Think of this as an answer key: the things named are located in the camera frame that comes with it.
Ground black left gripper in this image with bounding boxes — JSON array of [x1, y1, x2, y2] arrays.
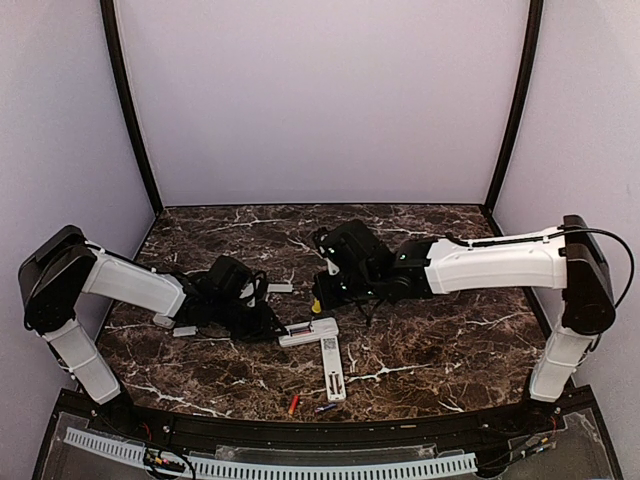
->
[[211, 295, 287, 344]]

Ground plain white slim remote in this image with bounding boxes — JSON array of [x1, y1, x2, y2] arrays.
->
[[153, 314, 176, 330]]

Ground black frame post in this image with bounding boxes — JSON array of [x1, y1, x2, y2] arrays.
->
[[99, 0, 164, 217], [483, 0, 544, 216]]

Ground yellow handled screwdriver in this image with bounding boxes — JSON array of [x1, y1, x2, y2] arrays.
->
[[311, 299, 322, 315]]

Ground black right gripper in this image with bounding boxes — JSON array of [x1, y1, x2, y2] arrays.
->
[[313, 269, 381, 310]]

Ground right black frame post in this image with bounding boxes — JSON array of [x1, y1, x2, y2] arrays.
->
[[483, 0, 544, 216]]

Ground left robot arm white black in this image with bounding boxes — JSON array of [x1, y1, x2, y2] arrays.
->
[[18, 225, 286, 436]]

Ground left black frame post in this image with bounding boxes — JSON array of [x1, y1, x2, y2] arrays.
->
[[99, 0, 164, 217]]

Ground grey battery cover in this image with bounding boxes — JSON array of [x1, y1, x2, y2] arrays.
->
[[267, 284, 294, 293]]

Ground white remote with barcode label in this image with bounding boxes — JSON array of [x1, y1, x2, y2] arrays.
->
[[278, 317, 339, 348]]

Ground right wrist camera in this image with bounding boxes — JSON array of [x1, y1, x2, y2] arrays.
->
[[312, 227, 340, 276]]

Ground red blue battery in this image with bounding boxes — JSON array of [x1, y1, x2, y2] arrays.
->
[[288, 395, 300, 415]]

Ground white button remote control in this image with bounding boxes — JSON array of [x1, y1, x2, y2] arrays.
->
[[320, 336, 347, 402]]

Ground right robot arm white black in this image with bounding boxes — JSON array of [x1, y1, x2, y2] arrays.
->
[[312, 215, 628, 434]]

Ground white slotted cable duct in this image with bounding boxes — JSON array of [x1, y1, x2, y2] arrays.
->
[[62, 427, 478, 479]]

